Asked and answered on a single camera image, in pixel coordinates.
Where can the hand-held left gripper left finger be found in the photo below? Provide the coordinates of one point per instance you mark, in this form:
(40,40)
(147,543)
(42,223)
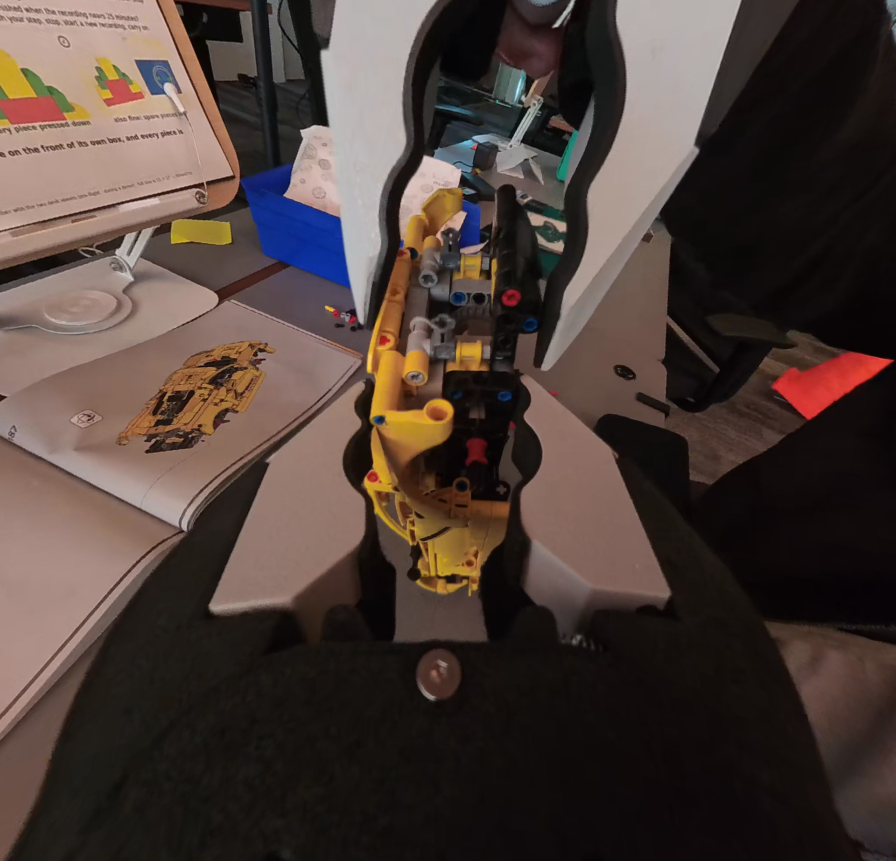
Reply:
(294,525)

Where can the black fleece-lined jacket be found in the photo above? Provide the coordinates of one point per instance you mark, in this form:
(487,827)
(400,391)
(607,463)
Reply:
(805,244)

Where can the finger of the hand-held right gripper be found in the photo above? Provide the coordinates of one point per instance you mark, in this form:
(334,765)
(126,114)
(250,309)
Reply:
(364,104)
(658,104)

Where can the person's right hand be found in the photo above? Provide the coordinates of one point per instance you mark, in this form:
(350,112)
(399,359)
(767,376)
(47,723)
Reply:
(532,41)

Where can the beige rounded board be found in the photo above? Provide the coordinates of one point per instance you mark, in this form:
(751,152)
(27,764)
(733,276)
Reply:
(217,139)

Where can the scattered small brick pieces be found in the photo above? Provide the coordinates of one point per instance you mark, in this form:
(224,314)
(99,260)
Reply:
(344,317)

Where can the grey desk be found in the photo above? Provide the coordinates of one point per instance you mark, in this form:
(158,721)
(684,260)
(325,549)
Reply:
(280,294)

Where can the yellow brick car model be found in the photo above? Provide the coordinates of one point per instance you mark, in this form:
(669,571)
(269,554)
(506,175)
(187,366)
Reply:
(448,455)

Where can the printed instruction sheet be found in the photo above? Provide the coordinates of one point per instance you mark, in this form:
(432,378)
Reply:
(91,104)

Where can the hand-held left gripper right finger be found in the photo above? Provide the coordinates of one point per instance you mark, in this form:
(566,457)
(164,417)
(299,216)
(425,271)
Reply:
(595,525)

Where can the black pipe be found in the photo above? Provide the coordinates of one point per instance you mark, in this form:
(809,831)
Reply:
(264,69)

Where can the printed white paper bag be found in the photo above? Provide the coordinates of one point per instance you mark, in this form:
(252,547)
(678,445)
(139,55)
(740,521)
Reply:
(315,167)

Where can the black office chair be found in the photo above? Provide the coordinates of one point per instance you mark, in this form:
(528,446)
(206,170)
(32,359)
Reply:
(735,357)

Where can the open instruction booklet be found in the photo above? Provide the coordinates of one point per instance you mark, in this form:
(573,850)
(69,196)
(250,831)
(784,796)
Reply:
(175,420)

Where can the blue plastic bin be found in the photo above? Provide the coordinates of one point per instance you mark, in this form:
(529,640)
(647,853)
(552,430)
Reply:
(294,230)

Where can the light grey hoodie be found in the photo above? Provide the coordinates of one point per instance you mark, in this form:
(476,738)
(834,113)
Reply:
(840,721)

